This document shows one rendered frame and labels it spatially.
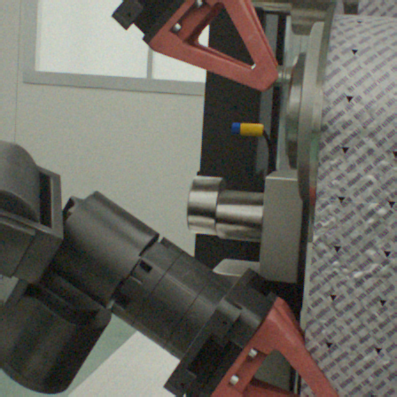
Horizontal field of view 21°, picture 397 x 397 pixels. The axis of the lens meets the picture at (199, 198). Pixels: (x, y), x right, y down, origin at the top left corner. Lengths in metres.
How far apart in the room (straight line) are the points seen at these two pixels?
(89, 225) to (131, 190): 5.83
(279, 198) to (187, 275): 0.10
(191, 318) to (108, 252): 0.06
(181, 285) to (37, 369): 0.11
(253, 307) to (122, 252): 0.09
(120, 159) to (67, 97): 0.49
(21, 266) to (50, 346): 0.07
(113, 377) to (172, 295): 0.65
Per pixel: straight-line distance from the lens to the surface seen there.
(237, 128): 0.76
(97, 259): 0.64
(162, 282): 0.64
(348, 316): 0.65
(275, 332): 0.63
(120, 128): 6.46
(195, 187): 0.74
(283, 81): 0.69
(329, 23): 0.65
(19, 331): 0.68
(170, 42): 0.68
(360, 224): 0.64
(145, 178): 6.44
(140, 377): 1.28
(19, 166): 0.65
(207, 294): 0.64
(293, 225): 0.72
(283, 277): 0.72
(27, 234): 0.61
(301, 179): 0.66
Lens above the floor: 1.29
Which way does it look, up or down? 8 degrees down
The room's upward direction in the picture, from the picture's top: 4 degrees clockwise
